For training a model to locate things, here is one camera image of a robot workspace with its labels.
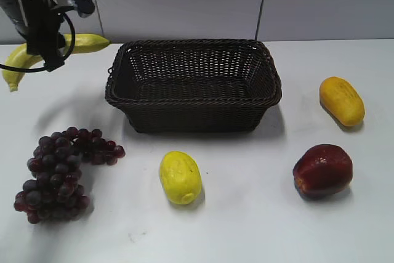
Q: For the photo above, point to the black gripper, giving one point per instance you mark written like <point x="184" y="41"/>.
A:
<point x="43" y="19"/>

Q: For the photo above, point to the yellow banana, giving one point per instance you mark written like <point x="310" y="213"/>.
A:
<point x="19" y="58"/>

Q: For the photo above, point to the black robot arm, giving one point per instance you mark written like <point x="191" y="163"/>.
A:
<point x="12" y="8"/>

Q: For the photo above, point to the black wicker basket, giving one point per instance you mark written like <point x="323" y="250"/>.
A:
<point x="193" y="85"/>

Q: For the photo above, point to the purple grape bunch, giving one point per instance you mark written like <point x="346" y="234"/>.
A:
<point x="54" y="193"/>

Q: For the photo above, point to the yellow lemon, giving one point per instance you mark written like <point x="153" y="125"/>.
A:
<point x="180" y="178"/>

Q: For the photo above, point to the orange mango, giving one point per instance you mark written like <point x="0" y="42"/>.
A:
<point x="342" y="101"/>

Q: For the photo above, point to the red apple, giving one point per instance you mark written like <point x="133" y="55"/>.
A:
<point x="322" y="171"/>

